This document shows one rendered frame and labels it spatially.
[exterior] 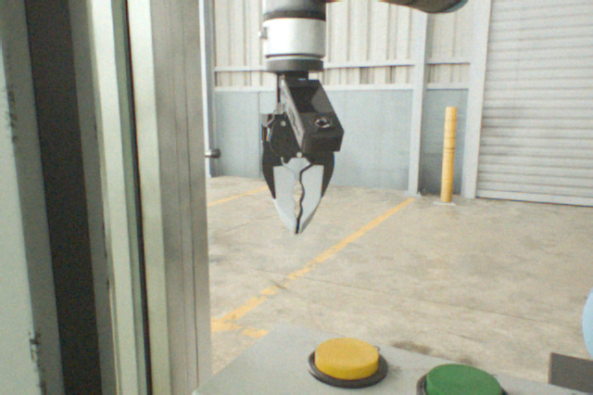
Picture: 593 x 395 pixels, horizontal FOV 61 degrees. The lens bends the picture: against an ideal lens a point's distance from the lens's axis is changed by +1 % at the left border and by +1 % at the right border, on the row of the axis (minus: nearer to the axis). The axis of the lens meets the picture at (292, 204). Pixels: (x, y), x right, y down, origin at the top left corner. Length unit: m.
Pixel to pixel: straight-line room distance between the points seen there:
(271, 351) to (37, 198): 0.19
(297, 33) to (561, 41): 5.32
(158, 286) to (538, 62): 5.62
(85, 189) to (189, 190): 0.11
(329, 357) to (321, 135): 0.26
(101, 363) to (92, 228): 0.06
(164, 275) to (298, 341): 0.11
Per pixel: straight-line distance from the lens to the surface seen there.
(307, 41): 0.59
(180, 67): 0.31
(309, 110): 0.55
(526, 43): 5.86
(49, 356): 0.24
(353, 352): 0.33
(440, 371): 0.32
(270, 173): 0.60
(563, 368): 0.71
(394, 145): 6.18
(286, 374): 0.32
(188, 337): 0.35
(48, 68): 0.22
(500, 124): 5.84
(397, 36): 6.23
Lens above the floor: 1.06
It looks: 12 degrees down
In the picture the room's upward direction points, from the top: straight up
